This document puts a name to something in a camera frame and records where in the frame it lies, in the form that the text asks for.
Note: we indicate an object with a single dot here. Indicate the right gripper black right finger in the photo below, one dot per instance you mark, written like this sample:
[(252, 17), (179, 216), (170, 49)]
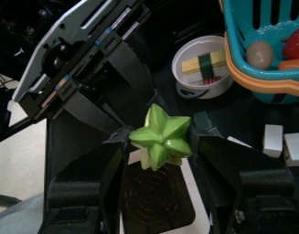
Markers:
[(245, 189)]

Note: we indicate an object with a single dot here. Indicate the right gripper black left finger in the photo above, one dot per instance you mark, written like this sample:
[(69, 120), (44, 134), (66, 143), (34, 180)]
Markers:
[(82, 189)]

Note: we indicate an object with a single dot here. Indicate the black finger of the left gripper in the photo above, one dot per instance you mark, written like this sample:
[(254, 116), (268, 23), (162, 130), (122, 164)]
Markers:
[(129, 67), (90, 111)]

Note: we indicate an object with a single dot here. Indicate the green starfruit toy half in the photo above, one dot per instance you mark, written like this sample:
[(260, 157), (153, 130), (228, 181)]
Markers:
[(163, 135), (145, 160)]

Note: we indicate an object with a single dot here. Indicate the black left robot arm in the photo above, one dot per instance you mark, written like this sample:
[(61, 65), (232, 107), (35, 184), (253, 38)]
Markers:
[(16, 30)]

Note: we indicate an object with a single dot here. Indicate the white round bowl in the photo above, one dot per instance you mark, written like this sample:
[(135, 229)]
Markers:
[(193, 88)]

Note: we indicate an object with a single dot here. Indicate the small white cube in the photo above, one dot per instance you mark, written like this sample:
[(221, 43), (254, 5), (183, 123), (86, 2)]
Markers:
[(273, 140), (294, 149)]

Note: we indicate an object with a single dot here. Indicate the white toy stove black plate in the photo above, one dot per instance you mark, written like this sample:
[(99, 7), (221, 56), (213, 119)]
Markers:
[(155, 198)]

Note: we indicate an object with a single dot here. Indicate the grey chair seat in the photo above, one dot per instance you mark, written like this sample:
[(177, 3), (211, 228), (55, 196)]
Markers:
[(16, 216)]

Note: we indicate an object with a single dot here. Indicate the yellow sushi toy green band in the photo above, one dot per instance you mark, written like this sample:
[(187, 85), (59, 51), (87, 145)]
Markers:
[(205, 64)]

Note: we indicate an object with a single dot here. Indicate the beige toy egg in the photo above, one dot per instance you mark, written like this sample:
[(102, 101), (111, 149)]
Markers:
[(260, 55)]

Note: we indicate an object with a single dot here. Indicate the teal basket orange rim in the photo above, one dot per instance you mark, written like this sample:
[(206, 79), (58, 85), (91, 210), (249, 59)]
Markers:
[(269, 80)]

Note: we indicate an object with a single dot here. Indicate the orange toy food piece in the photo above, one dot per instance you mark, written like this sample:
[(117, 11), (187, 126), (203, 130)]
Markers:
[(292, 64)]

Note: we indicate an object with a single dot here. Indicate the red toy tomato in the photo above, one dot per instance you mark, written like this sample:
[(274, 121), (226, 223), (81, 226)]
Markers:
[(296, 44)]

